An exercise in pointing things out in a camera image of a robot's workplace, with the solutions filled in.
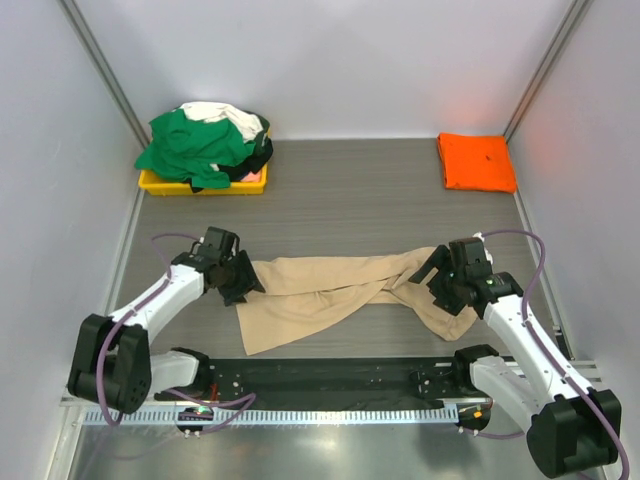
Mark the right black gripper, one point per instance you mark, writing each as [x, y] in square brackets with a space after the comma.
[448, 302]

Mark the right aluminium frame post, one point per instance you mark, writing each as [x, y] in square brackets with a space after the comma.
[568, 26]

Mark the aluminium frame post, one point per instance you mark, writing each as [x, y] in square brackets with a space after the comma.
[568, 26]
[85, 35]

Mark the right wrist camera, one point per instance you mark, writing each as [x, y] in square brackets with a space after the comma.
[488, 255]

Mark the slotted cable duct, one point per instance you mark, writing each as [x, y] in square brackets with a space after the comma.
[182, 415]

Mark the black t shirt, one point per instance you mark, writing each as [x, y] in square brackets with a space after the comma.
[257, 157]

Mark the green t shirt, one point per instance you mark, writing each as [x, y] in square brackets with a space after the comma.
[183, 150]

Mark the left aluminium frame post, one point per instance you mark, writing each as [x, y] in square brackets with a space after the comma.
[85, 35]

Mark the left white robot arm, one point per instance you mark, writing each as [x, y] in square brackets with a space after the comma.
[112, 365]

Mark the white t shirt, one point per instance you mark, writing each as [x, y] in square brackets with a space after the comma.
[230, 117]

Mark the yellow plastic bin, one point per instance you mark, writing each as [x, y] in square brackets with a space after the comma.
[154, 185]

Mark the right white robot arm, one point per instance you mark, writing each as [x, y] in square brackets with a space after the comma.
[569, 425]

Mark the folded orange t shirt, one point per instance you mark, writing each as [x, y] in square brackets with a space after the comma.
[476, 163]

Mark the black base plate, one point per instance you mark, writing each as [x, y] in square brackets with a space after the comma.
[340, 384]

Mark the pink garment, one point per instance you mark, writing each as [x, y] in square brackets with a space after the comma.
[252, 177]

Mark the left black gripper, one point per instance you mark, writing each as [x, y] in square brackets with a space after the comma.
[236, 293]

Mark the beige t shirt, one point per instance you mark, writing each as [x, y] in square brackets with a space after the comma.
[306, 295]

